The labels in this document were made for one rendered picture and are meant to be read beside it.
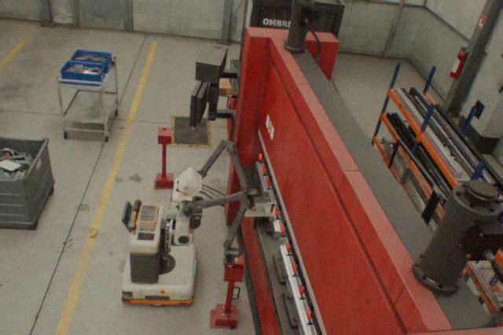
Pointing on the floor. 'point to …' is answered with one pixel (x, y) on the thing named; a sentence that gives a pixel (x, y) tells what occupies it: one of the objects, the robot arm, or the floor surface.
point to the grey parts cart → (89, 103)
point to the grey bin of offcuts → (23, 182)
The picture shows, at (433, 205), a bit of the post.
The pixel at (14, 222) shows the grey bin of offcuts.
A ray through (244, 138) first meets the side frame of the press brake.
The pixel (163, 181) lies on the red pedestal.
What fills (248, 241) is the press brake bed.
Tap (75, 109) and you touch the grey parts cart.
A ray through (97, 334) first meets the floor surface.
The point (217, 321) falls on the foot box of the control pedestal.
